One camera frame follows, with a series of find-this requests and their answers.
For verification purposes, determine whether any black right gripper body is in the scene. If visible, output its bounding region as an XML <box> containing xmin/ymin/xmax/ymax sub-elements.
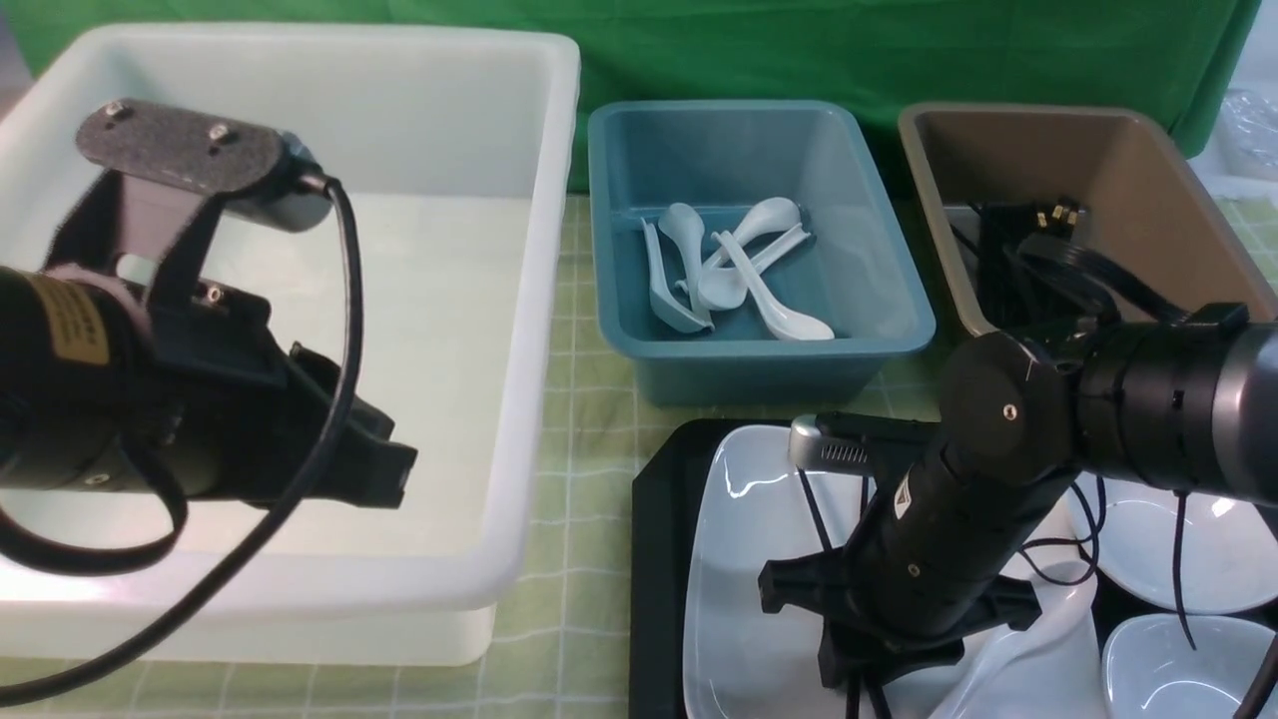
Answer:
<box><xmin>758</xmin><ymin>438</ymin><xmax>1080</xmax><ymax>688</ymax></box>

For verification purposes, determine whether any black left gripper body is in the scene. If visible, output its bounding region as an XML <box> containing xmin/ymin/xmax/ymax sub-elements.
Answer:
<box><xmin>130</xmin><ymin>285</ymin><xmax>418</xmax><ymax>510</ymax></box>

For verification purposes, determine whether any large white square plate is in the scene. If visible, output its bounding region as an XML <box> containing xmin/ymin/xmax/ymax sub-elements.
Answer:
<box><xmin>682</xmin><ymin>424</ymin><xmax>1105</xmax><ymax>718</ymax></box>

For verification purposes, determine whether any white bowl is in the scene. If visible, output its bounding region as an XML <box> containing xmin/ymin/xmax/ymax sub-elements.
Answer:
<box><xmin>1066</xmin><ymin>473</ymin><xmax>1277</xmax><ymax>616</ymax></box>
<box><xmin>1102</xmin><ymin>614</ymin><xmax>1275</xmax><ymax>718</ymax></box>

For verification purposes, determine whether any white ceramic soup spoon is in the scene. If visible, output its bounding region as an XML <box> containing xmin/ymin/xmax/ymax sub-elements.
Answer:
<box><xmin>930</xmin><ymin>576</ymin><xmax>1098</xmax><ymax>718</ymax></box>

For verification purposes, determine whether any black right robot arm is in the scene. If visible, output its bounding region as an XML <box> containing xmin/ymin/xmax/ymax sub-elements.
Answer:
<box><xmin>758</xmin><ymin>304</ymin><xmax>1275</xmax><ymax>688</ymax></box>

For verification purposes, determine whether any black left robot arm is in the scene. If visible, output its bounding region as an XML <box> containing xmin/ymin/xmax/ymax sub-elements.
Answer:
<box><xmin>3</xmin><ymin>269</ymin><xmax>337</xmax><ymax>508</ymax></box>

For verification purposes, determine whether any black chopsticks pile in bin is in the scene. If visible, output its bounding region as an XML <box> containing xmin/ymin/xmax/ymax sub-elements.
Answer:
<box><xmin>944</xmin><ymin>195</ymin><xmax>1100</xmax><ymax>329</ymax></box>

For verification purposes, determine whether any black serving tray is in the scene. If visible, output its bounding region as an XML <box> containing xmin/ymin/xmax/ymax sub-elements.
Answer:
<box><xmin>629</xmin><ymin>418</ymin><xmax>1278</xmax><ymax>719</ymax></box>

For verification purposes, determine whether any teal plastic bin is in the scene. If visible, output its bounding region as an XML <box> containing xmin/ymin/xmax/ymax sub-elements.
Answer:
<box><xmin>588</xmin><ymin>100</ymin><xmax>935</xmax><ymax>406</ymax></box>

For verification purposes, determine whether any large white plastic tub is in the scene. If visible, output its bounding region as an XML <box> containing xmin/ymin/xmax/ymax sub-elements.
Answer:
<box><xmin>1</xmin><ymin>23</ymin><xmax>580</xmax><ymax>665</ymax></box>

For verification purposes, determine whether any white spoon top in bin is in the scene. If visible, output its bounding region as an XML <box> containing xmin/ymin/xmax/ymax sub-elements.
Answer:
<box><xmin>731</xmin><ymin>197</ymin><xmax>803</xmax><ymax>246</ymax></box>

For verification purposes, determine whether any green checked tablecloth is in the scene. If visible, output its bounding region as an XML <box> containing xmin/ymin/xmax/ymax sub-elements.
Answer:
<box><xmin>0</xmin><ymin>195</ymin><xmax>1278</xmax><ymax>719</ymax></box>

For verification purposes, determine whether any brown plastic bin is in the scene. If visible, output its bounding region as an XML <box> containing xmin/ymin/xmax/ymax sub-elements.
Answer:
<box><xmin>898</xmin><ymin>102</ymin><xmax>1277</xmax><ymax>340</ymax></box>

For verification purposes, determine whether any clear plastic object at right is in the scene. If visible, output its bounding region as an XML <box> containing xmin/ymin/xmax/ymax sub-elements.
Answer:
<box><xmin>1217</xmin><ymin>87</ymin><xmax>1277</xmax><ymax>183</ymax></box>

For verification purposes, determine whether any green backdrop cloth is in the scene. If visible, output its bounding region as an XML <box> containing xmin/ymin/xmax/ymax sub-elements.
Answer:
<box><xmin>3</xmin><ymin>1</ymin><xmax>1260</xmax><ymax>193</ymax></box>

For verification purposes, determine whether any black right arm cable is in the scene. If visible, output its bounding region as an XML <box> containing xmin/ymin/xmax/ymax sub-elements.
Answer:
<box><xmin>1013</xmin><ymin>235</ymin><xmax>1278</xmax><ymax>719</ymax></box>

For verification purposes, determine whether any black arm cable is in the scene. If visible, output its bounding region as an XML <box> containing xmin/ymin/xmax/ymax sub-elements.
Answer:
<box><xmin>0</xmin><ymin>175</ymin><xmax>366</xmax><ymax>705</ymax></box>
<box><xmin>1013</xmin><ymin>235</ymin><xmax>1278</xmax><ymax>719</ymax></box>

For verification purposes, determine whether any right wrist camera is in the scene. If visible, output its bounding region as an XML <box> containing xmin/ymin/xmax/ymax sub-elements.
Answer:
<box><xmin>787</xmin><ymin>412</ymin><xmax>941</xmax><ymax>481</ymax></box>

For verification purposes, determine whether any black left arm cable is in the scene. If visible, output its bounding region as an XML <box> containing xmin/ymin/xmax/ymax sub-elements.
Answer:
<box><xmin>0</xmin><ymin>175</ymin><xmax>366</xmax><ymax>705</ymax></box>

